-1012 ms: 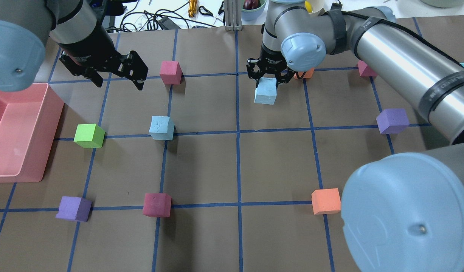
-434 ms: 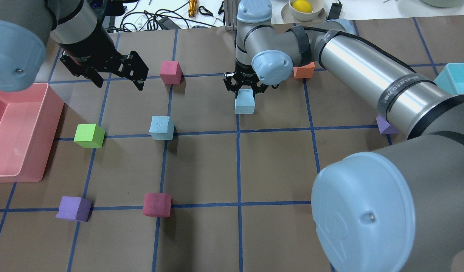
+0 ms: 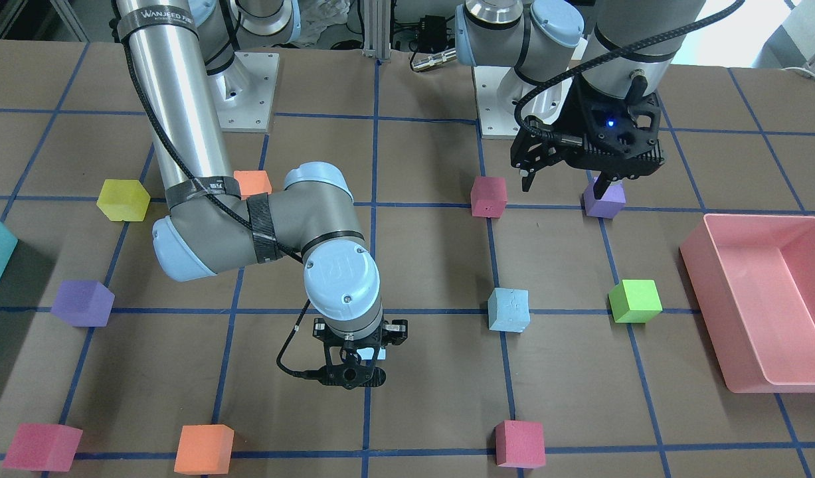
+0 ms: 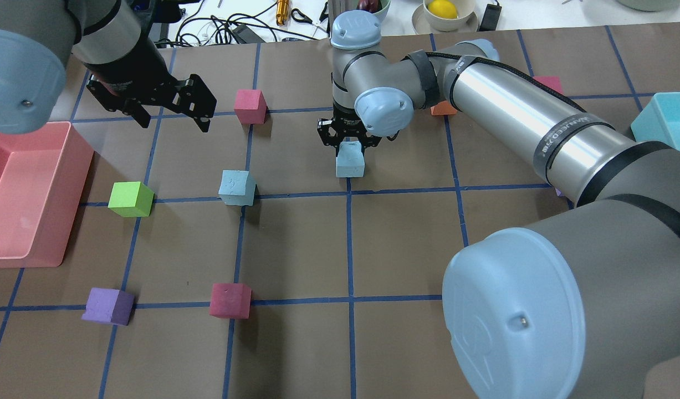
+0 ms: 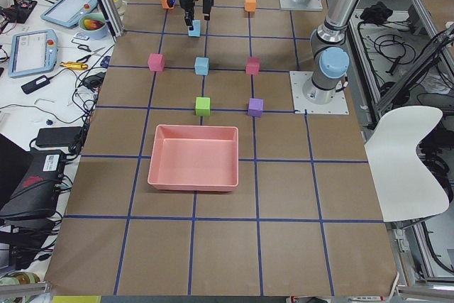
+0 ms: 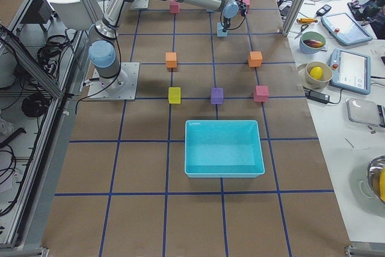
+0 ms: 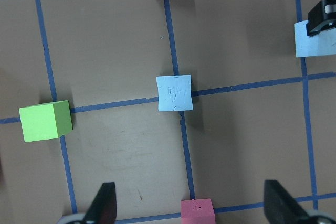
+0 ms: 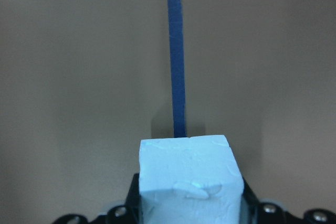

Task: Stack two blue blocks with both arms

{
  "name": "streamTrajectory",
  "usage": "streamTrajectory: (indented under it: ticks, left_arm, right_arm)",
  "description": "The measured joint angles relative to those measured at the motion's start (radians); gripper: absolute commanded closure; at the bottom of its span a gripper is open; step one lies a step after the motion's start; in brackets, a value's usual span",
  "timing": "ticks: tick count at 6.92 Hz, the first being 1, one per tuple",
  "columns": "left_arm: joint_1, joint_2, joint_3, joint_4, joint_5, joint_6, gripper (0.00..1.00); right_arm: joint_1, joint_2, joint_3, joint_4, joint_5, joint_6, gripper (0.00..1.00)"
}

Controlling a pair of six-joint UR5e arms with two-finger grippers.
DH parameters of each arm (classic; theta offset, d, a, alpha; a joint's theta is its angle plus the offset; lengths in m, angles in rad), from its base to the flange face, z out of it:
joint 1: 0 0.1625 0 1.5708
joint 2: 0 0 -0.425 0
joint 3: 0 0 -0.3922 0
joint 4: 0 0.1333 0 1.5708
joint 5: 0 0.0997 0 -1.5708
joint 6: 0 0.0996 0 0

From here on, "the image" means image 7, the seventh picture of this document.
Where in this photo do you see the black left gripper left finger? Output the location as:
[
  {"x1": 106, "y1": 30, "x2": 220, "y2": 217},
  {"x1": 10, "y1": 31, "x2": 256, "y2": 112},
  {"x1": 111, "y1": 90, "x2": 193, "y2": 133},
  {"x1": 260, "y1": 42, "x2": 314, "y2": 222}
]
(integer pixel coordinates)
[{"x1": 82, "y1": 182, "x2": 117, "y2": 223}]

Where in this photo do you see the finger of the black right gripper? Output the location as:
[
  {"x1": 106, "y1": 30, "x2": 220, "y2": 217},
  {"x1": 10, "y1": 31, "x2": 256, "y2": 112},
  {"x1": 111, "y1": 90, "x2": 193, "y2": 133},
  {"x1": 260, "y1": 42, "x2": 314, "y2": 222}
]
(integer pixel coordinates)
[{"x1": 306, "y1": 0, "x2": 335, "y2": 37}]

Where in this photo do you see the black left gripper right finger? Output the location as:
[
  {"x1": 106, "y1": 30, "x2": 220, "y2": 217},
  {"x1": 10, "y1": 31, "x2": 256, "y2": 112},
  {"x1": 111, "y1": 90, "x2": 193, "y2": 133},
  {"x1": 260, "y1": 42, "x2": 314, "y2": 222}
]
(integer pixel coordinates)
[{"x1": 264, "y1": 179, "x2": 310, "y2": 224}]

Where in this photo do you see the light blue block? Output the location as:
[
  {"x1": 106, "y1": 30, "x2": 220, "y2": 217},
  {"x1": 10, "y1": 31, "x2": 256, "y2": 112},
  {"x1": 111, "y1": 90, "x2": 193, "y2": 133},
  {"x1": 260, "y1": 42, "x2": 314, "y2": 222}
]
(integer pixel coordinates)
[
  {"x1": 294, "y1": 20, "x2": 335, "y2": 58},
  {"x1": 156, "y1": 75, "x2": 193, "y2": 112}
]

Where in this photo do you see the pink block near left gripper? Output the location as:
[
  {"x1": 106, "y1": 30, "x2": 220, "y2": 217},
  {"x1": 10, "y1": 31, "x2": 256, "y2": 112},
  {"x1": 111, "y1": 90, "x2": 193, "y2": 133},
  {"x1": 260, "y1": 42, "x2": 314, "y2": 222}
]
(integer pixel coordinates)
[{"x1": 181, "y1": 199, "x2": 216, "y2": 224}]

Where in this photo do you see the green foam block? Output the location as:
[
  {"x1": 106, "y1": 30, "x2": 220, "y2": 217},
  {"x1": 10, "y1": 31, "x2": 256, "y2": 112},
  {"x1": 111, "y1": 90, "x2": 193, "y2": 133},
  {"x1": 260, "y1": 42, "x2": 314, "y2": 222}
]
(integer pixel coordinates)
[{"x1": 19, "y1": 100, "x2": 73, "y2": 143}]

